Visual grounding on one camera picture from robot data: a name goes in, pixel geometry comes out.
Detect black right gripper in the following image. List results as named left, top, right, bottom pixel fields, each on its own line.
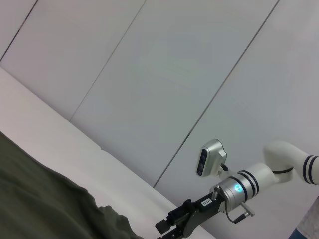
left=155, top=195, right=225, bottom=239

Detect person in grey top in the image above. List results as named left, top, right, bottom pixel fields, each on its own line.
left=289, top=196, right=319, bottom=239

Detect right gripper cable with plug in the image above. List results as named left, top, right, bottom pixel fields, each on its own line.
left=223, top=199, right=256, bottom=223

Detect dark green FREE t-shirt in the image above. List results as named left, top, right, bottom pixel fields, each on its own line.
left=0, top=130, right=146, bottom=239

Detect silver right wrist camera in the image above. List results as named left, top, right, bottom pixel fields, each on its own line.
left=196, top=139, right=228, bottom=177

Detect silver right wrist connector stub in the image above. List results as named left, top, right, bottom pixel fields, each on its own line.
left=211, top=186, right=222, bottom=201

